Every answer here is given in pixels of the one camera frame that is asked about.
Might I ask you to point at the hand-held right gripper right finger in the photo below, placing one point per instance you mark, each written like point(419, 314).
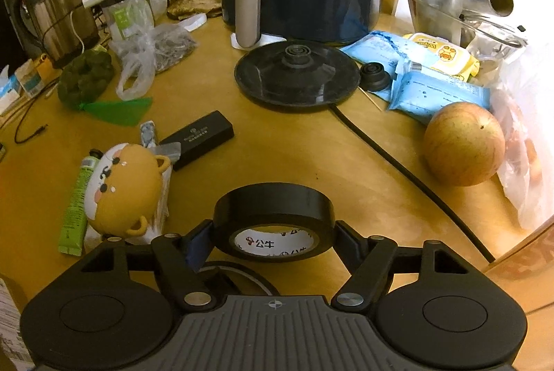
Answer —
point(346, 244)

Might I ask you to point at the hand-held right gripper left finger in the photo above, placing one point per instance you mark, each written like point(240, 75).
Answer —
point(200, 243)

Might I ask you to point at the black electrical tape roll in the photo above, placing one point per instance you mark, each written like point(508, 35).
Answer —
point(268, 202)

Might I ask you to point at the yellow plush toy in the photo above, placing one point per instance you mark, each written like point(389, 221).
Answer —
point(125, 185)

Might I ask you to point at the small silver foil packet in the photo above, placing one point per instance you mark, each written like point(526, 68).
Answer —
point(169, 150)

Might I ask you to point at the black rectangular box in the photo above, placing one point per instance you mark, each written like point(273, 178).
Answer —
point(199, 135)

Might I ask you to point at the green tube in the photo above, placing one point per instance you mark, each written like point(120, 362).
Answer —
point(75, 210)

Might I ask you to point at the wooden toothpick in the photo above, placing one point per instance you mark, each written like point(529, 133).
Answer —
point(371, 98)

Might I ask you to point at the apple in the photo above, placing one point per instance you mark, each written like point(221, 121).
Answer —
point(463, 143)

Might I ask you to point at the black rubber knob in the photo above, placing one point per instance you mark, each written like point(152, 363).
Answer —
point(375, 76)

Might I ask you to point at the blue wet wipes pack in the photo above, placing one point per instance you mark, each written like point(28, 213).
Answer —
point(381, 48)
point(441, 96)

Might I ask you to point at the black kettle base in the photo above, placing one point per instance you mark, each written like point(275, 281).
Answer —
point(277, 81)

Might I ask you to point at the clear bag of seeds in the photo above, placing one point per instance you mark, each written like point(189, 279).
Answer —
point(169, 46)

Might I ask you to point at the green bag of vegetables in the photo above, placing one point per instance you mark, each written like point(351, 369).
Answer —
point(84, 74)

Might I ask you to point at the yellow wet wipes pack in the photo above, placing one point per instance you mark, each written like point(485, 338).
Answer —
point(446, 55)

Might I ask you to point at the white plastic piece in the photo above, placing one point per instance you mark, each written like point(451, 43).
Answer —
point(270, 39)

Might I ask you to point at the white paper strip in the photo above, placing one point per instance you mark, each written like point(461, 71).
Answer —
point(194, 21)

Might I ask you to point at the small carton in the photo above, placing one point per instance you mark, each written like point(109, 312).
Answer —
point(30, 78)

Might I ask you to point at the brown dried food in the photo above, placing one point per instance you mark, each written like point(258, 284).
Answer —
point(194, 3)

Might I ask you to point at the tissue box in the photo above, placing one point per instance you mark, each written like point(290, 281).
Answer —
point(7, 91)

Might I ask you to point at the stainless steel kettle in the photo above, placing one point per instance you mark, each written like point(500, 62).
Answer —
point(56, 16)

